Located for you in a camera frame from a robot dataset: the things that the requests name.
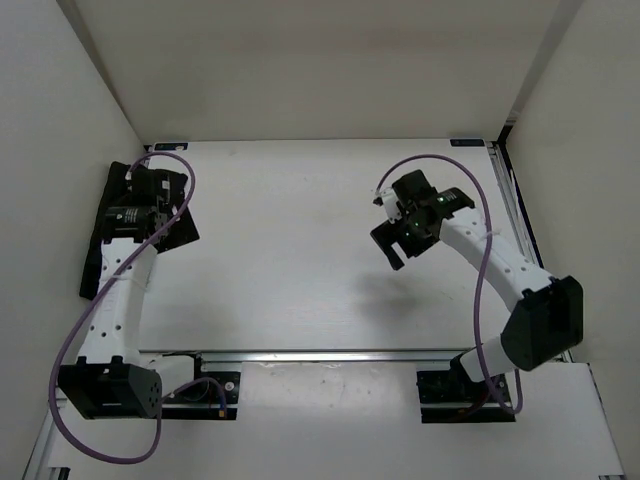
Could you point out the left aluminium frame rail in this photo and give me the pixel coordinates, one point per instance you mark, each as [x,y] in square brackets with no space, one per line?
[37,467]

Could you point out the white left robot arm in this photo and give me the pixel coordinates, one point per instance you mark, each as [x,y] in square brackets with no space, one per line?
[108,378]

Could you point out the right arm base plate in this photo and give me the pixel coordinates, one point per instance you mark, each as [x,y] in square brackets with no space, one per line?
[445,399]

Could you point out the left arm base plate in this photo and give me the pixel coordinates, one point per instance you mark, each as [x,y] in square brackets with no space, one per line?
[202,401]

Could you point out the black pleated skirt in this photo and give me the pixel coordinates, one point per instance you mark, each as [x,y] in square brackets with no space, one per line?
[179,231]

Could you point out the front aluminium rail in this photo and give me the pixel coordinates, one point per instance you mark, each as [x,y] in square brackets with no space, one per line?
[316,356]

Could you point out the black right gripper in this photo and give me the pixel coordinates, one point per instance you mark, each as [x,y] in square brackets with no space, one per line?
[387,234]

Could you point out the left blue label sticker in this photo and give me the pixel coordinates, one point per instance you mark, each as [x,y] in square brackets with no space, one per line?
[171,146]

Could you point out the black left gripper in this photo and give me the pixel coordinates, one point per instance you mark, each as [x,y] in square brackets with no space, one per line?
[177,200]

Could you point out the right blue label sticker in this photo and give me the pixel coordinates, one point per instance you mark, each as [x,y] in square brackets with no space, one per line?
[467,142]

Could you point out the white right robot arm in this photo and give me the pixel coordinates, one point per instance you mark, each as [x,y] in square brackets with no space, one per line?
[546,312]

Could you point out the blue label sticker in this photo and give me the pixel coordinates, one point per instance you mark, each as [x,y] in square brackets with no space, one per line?
[171,146]
[467,142]

